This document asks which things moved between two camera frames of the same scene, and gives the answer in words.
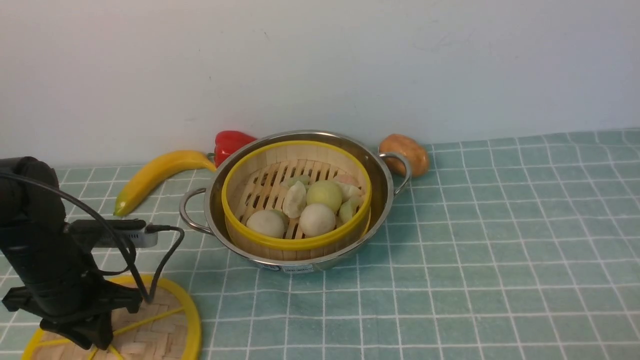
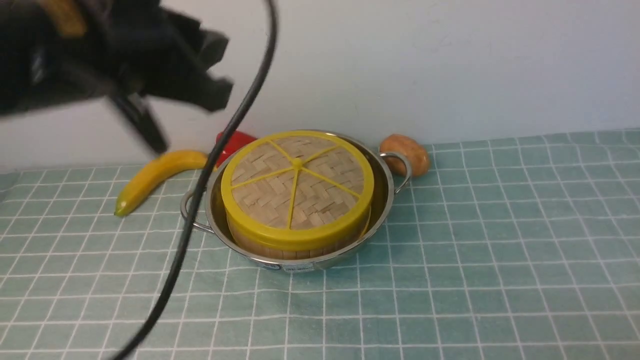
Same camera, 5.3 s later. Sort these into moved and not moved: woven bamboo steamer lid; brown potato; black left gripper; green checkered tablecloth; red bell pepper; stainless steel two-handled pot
Moved: woven bamboo steamer lid; black left gripper
Not moved: brown potato; red bell pepper; stainless steel two-handled pot; green checkered tablecloth
